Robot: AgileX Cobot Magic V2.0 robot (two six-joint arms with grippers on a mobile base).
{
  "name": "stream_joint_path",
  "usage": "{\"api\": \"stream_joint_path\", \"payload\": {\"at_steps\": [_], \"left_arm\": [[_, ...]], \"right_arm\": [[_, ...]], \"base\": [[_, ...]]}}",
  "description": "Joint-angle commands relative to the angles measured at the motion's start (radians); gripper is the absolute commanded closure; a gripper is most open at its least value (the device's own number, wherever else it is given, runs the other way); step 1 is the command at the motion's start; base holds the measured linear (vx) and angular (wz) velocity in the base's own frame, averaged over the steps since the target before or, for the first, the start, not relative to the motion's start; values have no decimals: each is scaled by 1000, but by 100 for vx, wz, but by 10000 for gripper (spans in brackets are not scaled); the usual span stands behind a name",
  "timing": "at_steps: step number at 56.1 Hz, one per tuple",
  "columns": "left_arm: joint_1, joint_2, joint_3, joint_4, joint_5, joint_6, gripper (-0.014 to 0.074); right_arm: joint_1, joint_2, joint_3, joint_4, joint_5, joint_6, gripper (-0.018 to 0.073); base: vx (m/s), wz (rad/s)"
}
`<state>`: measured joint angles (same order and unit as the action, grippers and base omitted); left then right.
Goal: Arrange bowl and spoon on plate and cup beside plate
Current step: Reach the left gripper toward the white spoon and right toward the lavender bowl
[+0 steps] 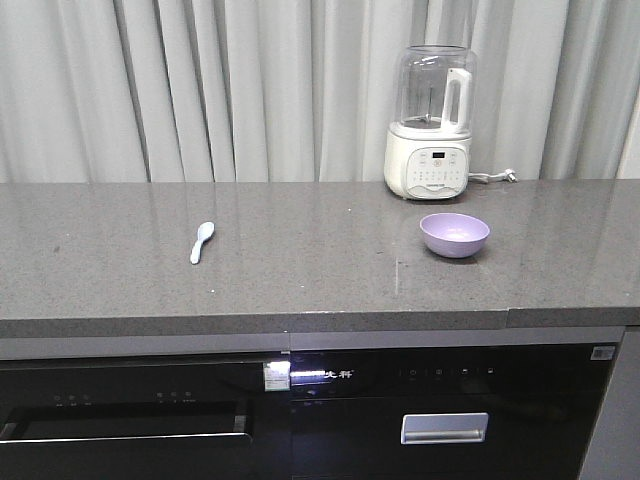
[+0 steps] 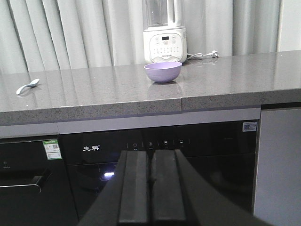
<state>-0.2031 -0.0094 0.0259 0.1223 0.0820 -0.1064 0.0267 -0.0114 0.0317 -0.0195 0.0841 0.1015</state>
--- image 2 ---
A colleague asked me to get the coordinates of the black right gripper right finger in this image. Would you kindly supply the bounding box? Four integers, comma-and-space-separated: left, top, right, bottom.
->
151, 150, 267, 226

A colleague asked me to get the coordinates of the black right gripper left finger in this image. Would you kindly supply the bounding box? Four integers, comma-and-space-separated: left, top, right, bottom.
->
78, 151, 150, 226

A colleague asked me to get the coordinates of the purple bowl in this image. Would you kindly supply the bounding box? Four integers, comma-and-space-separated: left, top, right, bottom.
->
144, 62, 182, 83

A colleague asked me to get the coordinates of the light blue spoon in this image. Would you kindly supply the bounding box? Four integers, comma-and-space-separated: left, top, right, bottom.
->
16, 79, 40, 95

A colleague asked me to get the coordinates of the black built-in dishwasher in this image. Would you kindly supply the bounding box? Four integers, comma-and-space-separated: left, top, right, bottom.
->
57, 119, 260, 219

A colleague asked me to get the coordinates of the black built-in oven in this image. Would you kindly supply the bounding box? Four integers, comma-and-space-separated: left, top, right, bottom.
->
0, 135, 78, 226

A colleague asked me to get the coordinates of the grey cabinet panel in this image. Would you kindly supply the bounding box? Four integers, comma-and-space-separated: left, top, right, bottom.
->
253, 108, 301, 226

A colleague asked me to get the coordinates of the white blender machine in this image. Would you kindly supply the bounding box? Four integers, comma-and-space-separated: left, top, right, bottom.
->
142, 0, 187, 63

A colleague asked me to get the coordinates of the grey curtain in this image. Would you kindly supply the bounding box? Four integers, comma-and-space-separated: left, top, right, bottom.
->
0, 0, 282, 73

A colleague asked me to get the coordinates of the white power cord with plug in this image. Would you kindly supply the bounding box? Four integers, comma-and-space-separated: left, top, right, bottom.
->
181, 50, 220, 65

